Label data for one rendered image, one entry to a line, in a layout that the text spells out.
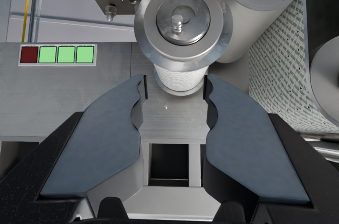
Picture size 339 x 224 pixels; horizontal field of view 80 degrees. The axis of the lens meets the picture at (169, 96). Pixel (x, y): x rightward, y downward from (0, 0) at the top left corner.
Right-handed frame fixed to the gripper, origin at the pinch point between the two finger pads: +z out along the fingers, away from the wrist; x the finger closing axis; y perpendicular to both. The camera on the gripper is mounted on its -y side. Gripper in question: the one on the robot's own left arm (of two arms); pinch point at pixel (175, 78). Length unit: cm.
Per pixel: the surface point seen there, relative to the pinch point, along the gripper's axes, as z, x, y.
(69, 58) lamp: 48, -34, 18
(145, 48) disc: 18.0, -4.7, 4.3
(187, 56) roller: 16.2, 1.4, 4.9
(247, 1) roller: 22.8, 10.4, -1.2
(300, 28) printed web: 21.2, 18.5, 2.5
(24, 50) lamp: 50, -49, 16
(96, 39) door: 180, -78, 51
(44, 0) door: 192, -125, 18
